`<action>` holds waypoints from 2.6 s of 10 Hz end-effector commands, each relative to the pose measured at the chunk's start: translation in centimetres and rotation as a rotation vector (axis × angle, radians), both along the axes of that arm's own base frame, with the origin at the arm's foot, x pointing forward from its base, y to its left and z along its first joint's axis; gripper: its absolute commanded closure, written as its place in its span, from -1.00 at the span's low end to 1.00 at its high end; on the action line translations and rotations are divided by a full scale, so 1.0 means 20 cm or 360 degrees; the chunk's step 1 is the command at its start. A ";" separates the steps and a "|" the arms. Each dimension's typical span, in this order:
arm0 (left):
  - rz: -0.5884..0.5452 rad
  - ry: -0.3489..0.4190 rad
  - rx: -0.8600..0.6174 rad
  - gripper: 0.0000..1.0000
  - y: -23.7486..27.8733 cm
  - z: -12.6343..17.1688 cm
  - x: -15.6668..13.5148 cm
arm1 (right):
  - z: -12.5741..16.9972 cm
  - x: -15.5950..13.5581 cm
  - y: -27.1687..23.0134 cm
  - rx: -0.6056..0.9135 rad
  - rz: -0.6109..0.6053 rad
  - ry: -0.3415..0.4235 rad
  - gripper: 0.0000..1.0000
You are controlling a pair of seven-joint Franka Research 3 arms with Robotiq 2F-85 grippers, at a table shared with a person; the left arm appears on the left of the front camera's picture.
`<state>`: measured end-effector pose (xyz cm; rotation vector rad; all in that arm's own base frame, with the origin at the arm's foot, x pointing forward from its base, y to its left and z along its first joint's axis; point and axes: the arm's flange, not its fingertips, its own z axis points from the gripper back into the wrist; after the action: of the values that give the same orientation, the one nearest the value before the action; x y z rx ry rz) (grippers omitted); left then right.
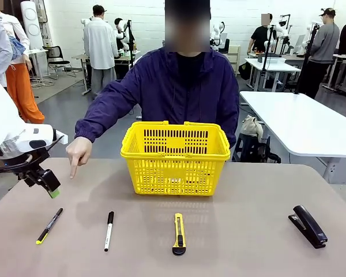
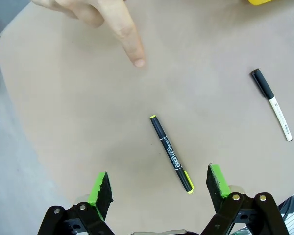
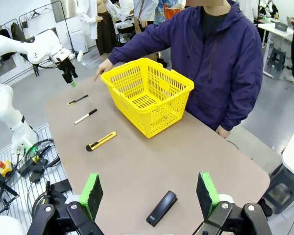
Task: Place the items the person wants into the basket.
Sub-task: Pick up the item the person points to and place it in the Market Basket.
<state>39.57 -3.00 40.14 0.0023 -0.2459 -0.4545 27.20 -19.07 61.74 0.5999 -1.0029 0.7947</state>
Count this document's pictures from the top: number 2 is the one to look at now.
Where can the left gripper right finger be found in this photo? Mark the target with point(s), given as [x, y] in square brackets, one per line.
[216, 186]

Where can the white marker with black cap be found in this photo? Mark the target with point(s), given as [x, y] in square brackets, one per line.
[267, 89]

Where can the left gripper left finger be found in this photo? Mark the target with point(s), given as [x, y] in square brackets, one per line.
[100, 193]

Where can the yellow plastic shopping basket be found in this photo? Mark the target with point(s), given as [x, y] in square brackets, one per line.
[259, 2]

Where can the person's right hand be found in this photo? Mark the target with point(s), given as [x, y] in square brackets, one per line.
[122, 27]

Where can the black highlighter with yellow caps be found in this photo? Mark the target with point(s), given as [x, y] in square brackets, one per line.
[170, 151]

